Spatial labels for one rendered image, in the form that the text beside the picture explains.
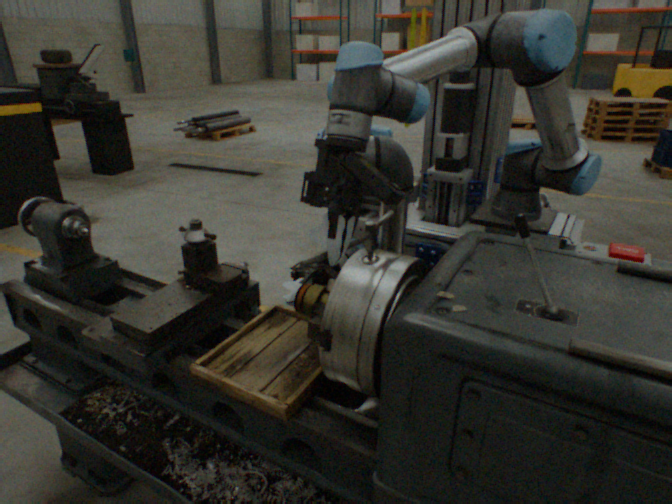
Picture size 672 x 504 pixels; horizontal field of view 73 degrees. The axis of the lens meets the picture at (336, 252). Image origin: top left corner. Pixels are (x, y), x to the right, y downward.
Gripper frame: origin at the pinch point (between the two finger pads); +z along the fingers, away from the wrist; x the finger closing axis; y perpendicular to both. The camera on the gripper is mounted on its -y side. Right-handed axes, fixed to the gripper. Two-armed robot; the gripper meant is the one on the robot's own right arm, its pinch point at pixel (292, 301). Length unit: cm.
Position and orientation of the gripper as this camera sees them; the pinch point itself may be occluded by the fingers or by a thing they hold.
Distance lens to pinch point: 109.5
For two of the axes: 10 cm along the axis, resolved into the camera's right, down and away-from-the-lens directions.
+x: 0.0, -9.1, -4.1
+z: -5.2, 3.5, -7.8
